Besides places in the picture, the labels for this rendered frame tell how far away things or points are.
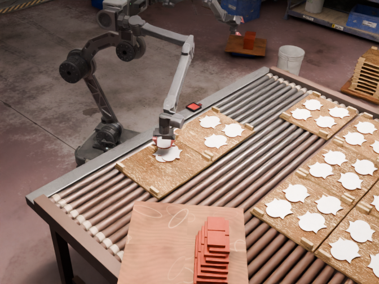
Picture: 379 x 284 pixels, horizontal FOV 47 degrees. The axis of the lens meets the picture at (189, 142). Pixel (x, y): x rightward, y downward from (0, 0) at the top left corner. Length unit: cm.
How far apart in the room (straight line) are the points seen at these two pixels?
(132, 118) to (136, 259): 274
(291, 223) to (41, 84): 360
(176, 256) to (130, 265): 19
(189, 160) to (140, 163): 27
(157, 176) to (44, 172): 173
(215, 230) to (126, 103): 310
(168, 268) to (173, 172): 70
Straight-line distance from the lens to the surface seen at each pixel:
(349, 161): 263
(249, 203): 223
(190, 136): 258
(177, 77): 237
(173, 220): 194
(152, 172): 232
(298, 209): 223
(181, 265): 179
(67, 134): 424
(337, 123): 294
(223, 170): 239
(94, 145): 365
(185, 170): 234
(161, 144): 236
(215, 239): 166
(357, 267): 209
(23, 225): 346
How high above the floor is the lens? 247
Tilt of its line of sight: 37 degrees down
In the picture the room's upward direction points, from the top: 4 degrees clockwise
